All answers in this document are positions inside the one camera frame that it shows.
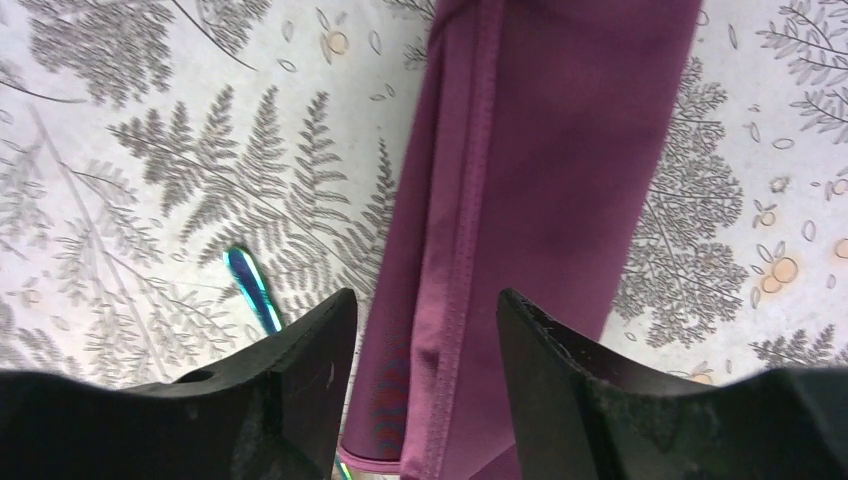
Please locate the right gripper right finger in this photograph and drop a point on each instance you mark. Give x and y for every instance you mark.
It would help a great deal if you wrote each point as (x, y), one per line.
(583, 411)

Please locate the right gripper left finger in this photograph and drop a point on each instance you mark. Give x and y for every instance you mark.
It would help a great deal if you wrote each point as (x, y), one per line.
(206, 425)

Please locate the purple cloth napkin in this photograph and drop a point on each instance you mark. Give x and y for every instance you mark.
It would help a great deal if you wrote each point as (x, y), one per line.
(537, 133)

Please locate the iridescent fork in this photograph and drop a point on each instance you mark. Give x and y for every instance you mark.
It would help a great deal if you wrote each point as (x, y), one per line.
(252, 288)

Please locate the floral patterned tablecloth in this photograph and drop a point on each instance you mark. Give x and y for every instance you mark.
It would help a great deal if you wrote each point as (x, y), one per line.
(141, 140)

